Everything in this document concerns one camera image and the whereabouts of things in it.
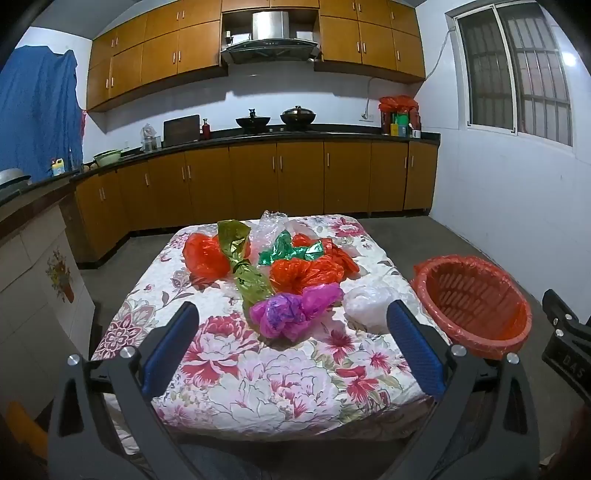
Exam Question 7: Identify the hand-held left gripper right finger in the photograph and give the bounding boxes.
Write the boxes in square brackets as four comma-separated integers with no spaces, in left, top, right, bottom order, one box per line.
[387,300,541,480]

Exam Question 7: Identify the olive gold foil bag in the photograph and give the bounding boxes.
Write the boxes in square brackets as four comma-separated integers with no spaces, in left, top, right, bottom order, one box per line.
[217,220,275,310]

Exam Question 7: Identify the floral cloth covered table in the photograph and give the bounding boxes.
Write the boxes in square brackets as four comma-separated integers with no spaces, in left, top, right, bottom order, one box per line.
[90,213,437,439]

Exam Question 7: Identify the clear bubble wrap sheet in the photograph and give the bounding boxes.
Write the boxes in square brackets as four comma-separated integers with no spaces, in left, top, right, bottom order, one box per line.
[252,210,296,259]

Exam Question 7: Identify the barred window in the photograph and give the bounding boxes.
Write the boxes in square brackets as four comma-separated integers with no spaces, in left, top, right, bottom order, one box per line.
[455,2,575,148]

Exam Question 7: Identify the green foil wrapper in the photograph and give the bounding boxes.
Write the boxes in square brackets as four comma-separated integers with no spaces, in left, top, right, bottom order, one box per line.
[257,231,324,266]

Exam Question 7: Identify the white plastic bag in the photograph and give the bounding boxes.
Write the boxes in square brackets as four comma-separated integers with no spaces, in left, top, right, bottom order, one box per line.
[342,285,398,334]

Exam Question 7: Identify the large red plastic bag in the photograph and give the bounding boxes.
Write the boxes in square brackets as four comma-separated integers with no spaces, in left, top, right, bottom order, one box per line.
[182,232,252,279]

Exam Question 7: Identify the tiled counter with flower decal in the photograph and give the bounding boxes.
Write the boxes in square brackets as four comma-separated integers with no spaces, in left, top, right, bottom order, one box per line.
[0,185,96,370]

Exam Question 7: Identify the pale translucent plastic bag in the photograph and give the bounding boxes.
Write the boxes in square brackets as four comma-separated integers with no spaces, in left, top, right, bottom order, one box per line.
[286,217,319,241]

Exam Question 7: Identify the blue hanging cloth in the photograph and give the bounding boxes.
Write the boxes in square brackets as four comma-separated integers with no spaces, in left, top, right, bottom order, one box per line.
[0,45,85,174]

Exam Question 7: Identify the orange basket with red liner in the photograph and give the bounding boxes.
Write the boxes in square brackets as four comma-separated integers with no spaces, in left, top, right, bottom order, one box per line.
[411,255,533,361]

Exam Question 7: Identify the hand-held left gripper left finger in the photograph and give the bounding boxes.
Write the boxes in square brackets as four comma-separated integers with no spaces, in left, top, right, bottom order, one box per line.
[48,302,200,480]

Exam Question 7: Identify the steel range hood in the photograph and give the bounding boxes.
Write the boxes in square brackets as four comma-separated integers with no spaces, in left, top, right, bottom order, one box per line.
[220,11,320,64]

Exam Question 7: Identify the pink and purple plastic bag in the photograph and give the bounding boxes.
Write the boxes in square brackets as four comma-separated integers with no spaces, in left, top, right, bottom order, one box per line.
[249,282,343,342]

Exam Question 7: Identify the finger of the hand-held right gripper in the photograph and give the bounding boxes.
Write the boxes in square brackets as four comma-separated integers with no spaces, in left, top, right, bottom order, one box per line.
[542,288,591,339]

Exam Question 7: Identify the wooden base cabinets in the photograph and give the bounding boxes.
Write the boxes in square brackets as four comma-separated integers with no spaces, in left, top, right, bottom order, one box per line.
[69,138,439,268]

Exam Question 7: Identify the wooden wall cabinets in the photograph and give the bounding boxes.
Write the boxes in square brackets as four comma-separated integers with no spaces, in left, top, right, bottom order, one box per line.
[85,0,426,112]

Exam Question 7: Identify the dark cutting board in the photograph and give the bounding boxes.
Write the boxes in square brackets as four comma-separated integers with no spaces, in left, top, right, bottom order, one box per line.
[163,114,201,147]

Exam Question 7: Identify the clear jar with plastic bag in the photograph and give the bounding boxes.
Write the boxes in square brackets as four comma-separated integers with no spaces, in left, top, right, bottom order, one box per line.
[140,124,160,153]

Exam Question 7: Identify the red bag on counter rack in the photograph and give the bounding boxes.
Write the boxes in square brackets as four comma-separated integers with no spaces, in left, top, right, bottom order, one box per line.
[379,95,422,132]

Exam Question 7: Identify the black wok with lid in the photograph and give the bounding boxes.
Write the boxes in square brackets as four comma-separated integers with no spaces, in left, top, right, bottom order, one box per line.
[280,105,318,127]

